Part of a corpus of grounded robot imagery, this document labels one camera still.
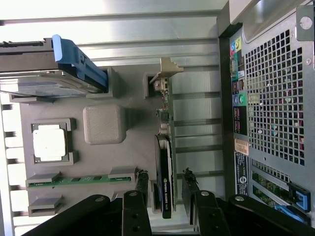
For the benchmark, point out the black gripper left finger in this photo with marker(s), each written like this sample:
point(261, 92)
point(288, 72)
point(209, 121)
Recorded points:
point(135, 216)

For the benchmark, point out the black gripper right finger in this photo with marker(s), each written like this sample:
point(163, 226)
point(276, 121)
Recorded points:
point(209, 216)

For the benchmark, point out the black regulatory label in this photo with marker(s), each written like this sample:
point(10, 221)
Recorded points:
point(242, 177)

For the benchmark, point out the green RAM stick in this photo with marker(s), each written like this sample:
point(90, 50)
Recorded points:
point(83, 179)

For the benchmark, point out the grey parts rack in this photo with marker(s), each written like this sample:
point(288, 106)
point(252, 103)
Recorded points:
point(110, 157)

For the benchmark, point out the orange service tag sticker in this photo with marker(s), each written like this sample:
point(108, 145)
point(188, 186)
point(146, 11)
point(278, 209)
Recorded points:
point(241, 146)

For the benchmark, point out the blue card retention clip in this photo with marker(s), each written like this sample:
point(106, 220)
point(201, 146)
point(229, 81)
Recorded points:
point(301, 199)

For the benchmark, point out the silver CPU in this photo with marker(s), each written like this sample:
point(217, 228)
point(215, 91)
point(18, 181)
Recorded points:
point(49, 142)

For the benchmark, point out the grey open PC case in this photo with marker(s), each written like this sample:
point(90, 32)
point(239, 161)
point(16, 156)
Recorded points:
point(270, 98)

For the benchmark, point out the hard disk with blue carrier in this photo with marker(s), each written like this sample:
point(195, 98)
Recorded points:
point(37, 86)

